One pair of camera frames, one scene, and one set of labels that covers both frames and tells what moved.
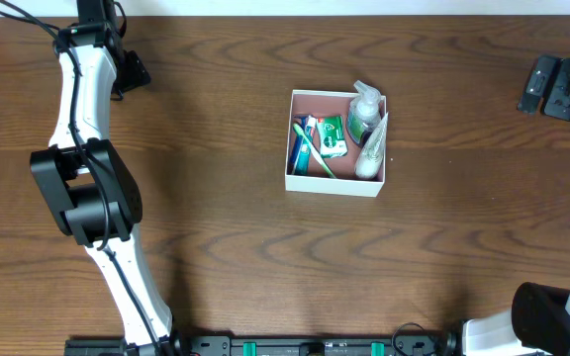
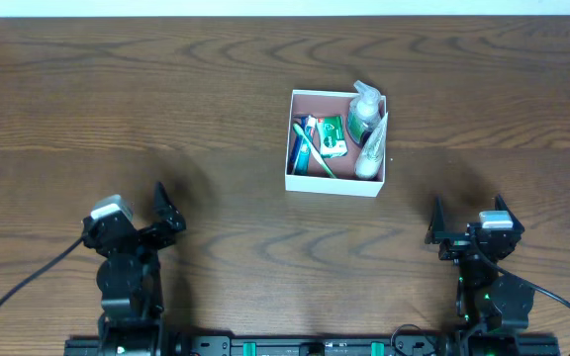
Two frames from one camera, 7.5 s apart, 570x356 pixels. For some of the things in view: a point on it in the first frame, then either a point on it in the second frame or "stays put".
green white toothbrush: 317,152 stays put
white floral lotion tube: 369,163 stays put
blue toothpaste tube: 298,126 stays put
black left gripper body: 134,69 → 151,232
